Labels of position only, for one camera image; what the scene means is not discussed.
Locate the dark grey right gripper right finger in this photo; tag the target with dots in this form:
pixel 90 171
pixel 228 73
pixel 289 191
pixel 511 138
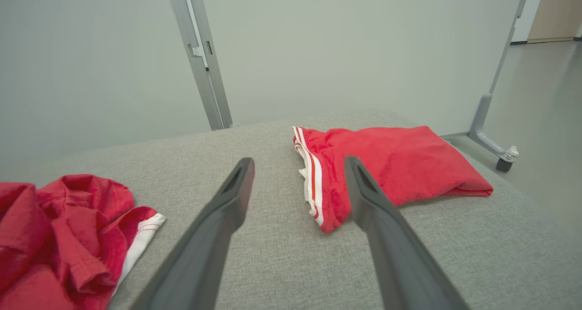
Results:
pixel 400 260

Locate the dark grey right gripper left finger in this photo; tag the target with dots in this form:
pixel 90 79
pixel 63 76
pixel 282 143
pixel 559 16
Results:
pixel 195 255

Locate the red shorts white hem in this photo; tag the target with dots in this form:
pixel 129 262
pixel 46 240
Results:
pixel 54 237

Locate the grey partition leg with caster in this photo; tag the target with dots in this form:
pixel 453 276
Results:
pixel 489 132

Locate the grey metal partition post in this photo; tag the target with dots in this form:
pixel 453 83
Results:
pixel 200 51

